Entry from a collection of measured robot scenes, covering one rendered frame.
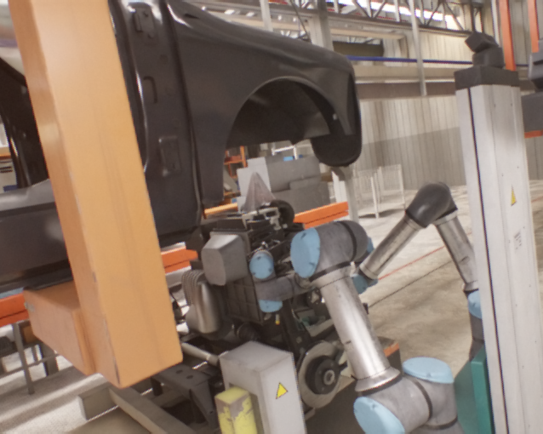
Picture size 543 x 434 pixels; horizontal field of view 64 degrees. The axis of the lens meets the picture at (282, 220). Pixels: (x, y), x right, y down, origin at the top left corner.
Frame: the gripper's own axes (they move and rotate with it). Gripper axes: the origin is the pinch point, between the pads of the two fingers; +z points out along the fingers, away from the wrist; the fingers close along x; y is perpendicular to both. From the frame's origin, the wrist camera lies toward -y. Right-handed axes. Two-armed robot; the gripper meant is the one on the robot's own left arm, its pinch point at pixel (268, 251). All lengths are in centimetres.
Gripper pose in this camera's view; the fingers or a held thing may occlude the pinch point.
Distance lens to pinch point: 177.1
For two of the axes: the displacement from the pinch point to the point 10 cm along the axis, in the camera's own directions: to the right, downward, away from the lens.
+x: 4.3, 9.0, 0.5
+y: -9.0, 4.3, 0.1
